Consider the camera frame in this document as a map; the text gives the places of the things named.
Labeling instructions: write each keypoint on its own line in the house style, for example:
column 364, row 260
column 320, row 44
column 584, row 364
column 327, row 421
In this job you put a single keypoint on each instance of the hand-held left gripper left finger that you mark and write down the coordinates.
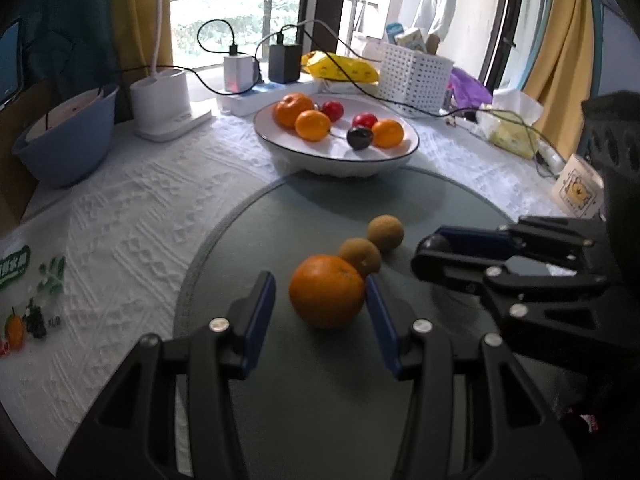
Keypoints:
column 257, row 320

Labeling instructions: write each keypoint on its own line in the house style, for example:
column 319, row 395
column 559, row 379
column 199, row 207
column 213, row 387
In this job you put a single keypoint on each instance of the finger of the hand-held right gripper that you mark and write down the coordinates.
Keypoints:
column 450, row 272
column 480, row 241

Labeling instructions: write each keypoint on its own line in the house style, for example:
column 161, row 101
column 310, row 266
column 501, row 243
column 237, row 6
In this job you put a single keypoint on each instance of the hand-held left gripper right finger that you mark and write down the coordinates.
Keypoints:
column 382, row 325

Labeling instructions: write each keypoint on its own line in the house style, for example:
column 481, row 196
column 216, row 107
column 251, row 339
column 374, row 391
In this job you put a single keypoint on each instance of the dark purple plum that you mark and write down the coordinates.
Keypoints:
column 434, row 244
column 360, row 138

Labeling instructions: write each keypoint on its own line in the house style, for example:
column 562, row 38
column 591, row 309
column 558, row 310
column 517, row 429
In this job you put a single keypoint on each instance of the orange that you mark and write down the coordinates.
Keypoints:
column 387, row 133
column 327, row 297
column 312, row 126
column 291, row 109

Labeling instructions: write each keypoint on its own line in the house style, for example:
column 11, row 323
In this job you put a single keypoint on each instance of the brown kiwi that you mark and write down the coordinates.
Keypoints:
column 361, row 256
column 385, row 232

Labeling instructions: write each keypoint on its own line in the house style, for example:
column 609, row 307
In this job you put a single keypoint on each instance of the red plum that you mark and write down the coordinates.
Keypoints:
column 332, row 110
column 364, row 120

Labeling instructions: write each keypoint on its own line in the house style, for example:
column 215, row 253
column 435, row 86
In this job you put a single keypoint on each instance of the white plate with dark rim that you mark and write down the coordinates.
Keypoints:
column 325, row 157

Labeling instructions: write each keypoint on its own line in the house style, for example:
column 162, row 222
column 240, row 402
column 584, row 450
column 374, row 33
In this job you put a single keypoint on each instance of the small carton with duck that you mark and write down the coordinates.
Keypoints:
column 580, row 187

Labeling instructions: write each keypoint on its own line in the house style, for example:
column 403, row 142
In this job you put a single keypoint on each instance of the round grey placemat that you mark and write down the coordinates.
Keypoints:
column 310, row 400

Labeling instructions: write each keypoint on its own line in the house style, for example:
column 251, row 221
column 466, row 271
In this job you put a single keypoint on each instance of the yellow tissue pack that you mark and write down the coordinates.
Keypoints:
column 510, row 132

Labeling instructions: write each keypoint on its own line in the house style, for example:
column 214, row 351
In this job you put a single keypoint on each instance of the purple plastic bag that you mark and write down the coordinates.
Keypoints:
column 470, row 87

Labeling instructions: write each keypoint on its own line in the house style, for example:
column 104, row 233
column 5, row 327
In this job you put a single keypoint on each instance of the yellow curtain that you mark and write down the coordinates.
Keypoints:
column 555, row 45
column 140, row 10

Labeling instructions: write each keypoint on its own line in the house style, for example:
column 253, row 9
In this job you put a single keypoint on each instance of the white perforated plastic basket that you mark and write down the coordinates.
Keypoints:
column 412, row 80

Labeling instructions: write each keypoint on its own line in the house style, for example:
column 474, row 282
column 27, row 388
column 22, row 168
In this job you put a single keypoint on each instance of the beige snack box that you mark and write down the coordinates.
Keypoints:
column 415, row 38

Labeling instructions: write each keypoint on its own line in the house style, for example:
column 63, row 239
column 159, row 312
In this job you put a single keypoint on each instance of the white power strip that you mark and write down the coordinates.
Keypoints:
column 245, row 101

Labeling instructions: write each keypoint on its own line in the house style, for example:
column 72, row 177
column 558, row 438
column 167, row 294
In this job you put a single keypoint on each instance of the blue and white carton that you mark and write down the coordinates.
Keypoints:
column 395, row 32

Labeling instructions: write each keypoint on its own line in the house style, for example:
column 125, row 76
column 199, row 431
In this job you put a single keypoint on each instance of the clear printed plastic bag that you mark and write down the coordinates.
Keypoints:
column 25, row 310

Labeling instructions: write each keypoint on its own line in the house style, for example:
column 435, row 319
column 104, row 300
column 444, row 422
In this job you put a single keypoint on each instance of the white cylindrical appliance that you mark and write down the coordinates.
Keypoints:
column 160, row 102

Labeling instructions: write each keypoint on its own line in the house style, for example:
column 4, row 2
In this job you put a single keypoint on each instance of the white charger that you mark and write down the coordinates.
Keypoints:
column 238, row 74

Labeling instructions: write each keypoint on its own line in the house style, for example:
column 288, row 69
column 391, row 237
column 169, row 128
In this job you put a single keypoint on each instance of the blue plastic bowl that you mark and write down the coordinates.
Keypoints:
column 65, row 152

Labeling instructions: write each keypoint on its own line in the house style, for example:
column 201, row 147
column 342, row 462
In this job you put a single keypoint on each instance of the black charger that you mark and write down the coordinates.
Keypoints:
column 285, row 65

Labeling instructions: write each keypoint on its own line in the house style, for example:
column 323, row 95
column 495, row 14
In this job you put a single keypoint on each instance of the dark blue curtain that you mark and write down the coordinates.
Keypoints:
column 70, row 15

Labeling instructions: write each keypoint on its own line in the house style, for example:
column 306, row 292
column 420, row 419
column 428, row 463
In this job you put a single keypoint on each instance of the dark window frame post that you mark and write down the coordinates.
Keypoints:
column 325, row 0

